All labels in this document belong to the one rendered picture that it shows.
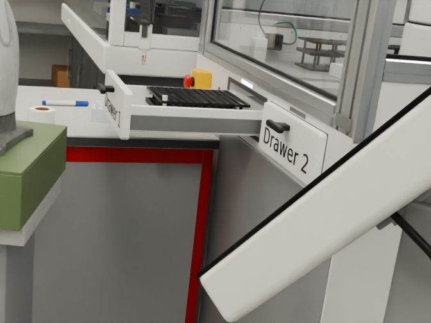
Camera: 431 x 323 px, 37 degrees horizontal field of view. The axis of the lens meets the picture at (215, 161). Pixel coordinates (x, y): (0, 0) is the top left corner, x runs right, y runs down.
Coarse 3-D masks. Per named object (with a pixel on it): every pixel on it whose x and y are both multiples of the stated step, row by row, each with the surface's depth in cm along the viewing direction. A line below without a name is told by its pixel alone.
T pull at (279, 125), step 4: (268, 120) 139; (272, 120) 139; (268, 124) 139; (272, 124) 137; (276, 124) 135; (280, 124) 136; (284, 124) 137; (272, 128) 137; (276, 128) 134; (280, 128) 133; (284, 128) 136; (288, 128) 136; (276, 132) 135; (280, 132) 134
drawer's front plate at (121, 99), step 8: (112, 72) 165; (112, 80) 158; (120, 80) 156; (120, 88) 148; (128, 88) 147; (104, 96) 171; (112, 96) 158; (120, 96) 148; (128, 96) 143; (104, 104) 170; (112, 104) 158; (120, 104) 148; (128, 104) 144; (120, 112) 147; (128, 112) 144; (112, 120) 157; (120, 120) 147; (128, 120) 145; (120, 128) 147; (128, 128) 145; (120, 136) 147; (128, 136) 146
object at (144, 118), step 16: (144, 96) 171; (240, 96) 175; (144, 112) 147; (160, 112) 148; (176, 112) 149; (192, 112) 151; (208, 112) 152; (224, 112) 153; (240, 112) 154; (256, 112) 155; (144, 128) 148; (160, 128) 149; (176, 128) 150; (192, 128) 152; (208, 128) 153; (224, 128) 154; (240, 128) 155; (256, 128) 156
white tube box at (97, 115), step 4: (92, 104) 186; (100, 104) 189; (92, 108) 182; (96, 108) 184; (100, 108) 184; (92, 112) 182; (96, 112) 182; (100, 112) 182; (104, 112) 182; (92, 116) 182; (96, 116) 182; (100, 116) 183; (104, 116) 183; (92, 120) 183; (96, 120) 183; (100, 120) 183; (104, 120) 183; (108, 120) 183
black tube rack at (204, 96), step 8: (160, 88) 167; (168, 88) 167; (176, 88) 169; (184, 88) 171; (192, 88) 171; (168, 96) 158; (176, 96) 159; (184, 96) 160; (192, 96) 161; (200, 96) 163; (208, 96) 164; (216, 96) 165; (224, 96) 166; (232, 96) 168; (152, 104) 161; (160, 104) 161; (168, 104) 153; (176, 104) 164; (184, 104) 165; (192, 104) 154; (200, 104) 155; (208, 104) 155; (216, 104) 156; (224, 104) 156; (232, 104) 157; (240, 104) 158; (248, 104) 159
